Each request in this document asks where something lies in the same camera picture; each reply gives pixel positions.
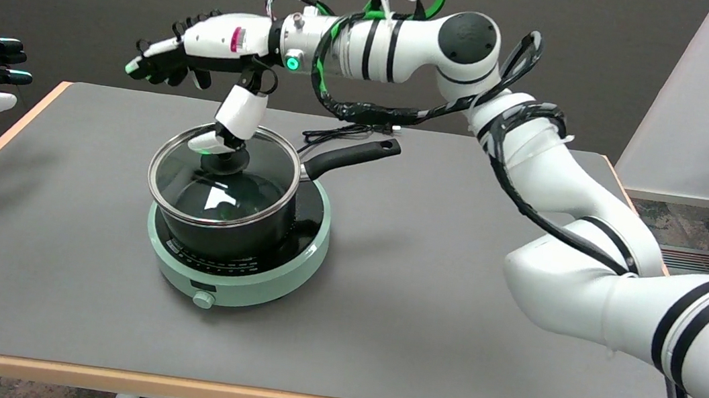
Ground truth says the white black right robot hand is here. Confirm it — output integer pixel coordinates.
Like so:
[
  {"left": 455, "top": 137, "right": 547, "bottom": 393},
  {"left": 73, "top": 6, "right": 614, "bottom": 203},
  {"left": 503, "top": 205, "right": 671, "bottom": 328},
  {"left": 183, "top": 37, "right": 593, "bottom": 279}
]
[{"left": 116, "top": 0, "right": 287, "bottom": 162}]

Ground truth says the glass pot lid black knob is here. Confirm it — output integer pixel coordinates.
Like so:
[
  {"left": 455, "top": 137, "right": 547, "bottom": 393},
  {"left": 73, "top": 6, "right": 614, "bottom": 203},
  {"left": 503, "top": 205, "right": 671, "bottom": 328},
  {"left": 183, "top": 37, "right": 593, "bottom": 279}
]
[{"left": 142, "top": 114, "right": 306, "bottom": 236}]

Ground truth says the black pot with long handle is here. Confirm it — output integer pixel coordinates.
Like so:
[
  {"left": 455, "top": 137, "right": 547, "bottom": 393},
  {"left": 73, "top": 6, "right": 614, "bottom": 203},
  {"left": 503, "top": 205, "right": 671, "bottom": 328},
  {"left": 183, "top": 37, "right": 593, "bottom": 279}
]
[{"left": 140, "top": 109, "right": 402, "bottom": 283}]

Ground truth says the mint green induction cooker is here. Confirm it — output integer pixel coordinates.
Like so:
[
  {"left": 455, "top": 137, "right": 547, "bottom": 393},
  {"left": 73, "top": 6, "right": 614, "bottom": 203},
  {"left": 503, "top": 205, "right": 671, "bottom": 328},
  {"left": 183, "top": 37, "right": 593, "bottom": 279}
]
[{"left": 137, "top": 161, "right": 337, "bottom": 323}]

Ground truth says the metal floor vent grille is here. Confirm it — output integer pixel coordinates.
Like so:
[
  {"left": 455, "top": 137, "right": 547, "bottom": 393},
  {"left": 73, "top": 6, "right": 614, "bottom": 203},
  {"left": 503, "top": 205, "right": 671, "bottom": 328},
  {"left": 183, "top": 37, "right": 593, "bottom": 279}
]
[{"left": 656, "top": 244, "right": 709, "bottom": 277}]

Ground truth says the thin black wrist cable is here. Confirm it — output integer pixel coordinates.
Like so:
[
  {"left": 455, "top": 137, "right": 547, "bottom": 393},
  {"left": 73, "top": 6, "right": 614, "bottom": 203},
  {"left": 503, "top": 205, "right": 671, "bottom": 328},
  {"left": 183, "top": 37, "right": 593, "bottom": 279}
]
[{"left": 262, "top": 0, "right": 337, "bottom": 28}]

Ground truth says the black cooker power cord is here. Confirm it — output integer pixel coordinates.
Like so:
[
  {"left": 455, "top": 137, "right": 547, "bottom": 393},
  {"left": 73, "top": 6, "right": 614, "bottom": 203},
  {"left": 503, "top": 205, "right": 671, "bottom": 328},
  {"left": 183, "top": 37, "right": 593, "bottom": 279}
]
[{"left": 301, "top": 114, "right": 403, "bottom": 158}]

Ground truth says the black wrapped arm cable bundle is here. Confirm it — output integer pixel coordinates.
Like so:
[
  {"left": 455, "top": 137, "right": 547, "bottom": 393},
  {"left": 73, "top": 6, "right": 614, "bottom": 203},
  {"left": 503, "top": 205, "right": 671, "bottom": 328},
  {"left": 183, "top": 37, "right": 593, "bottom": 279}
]
[{"left": 269, "top": 4, "right": 709, "bottom": 398}]

